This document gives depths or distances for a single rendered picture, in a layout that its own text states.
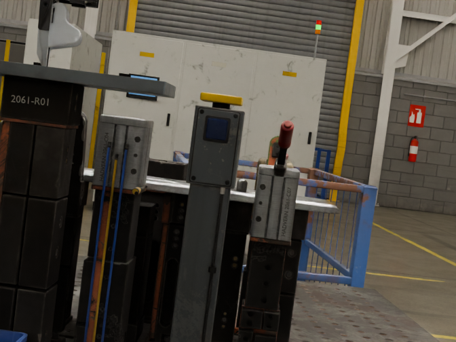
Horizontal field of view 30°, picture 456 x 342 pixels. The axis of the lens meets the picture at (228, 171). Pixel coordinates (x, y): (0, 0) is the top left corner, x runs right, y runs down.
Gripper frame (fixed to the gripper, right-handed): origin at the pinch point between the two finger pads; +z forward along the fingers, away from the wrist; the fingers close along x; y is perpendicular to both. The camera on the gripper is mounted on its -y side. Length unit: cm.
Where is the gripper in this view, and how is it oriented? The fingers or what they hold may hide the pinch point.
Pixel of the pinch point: (41, 57)
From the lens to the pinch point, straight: 127.5
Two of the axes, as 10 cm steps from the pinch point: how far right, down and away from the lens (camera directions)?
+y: 9.8, 1.2, 1.3
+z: -1.3, 9.9, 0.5
